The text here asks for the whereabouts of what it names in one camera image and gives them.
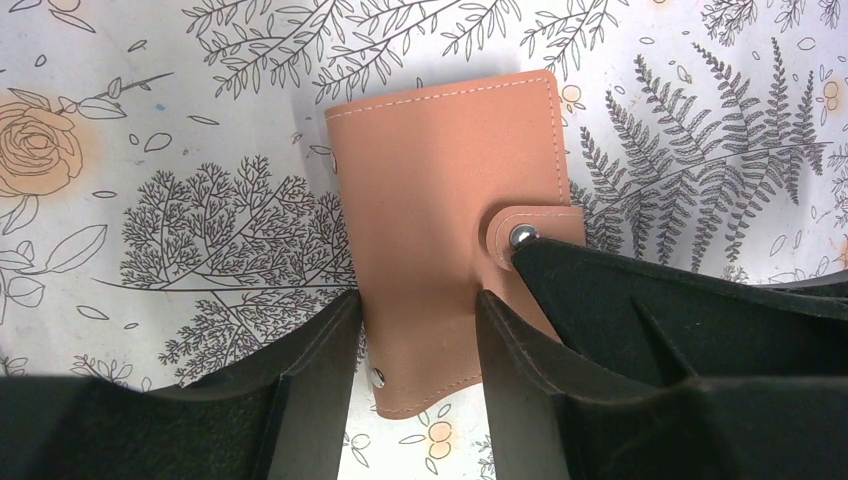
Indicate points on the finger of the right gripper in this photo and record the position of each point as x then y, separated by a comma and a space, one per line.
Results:
658, 325

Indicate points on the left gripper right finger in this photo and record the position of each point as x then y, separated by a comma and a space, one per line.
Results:
554, 414

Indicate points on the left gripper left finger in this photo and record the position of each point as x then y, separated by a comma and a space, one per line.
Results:
278, 413

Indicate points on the brown leather card holder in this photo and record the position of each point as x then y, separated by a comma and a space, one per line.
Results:
433, 182

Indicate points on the floral table mat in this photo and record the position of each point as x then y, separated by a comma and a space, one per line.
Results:
170, 201

